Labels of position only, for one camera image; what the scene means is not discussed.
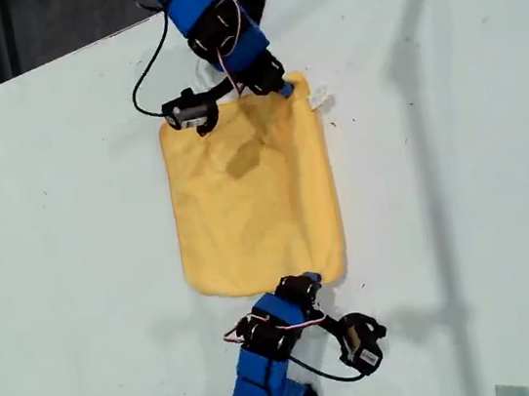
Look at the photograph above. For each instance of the yellow square towel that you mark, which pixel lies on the yellow square towel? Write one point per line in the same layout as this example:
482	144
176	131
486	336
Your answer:
246	210

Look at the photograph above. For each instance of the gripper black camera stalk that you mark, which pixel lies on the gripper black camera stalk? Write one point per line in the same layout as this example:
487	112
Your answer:
334	327
225	90

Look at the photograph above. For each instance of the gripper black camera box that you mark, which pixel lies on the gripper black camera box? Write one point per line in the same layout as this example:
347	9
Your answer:
188	112
365	356

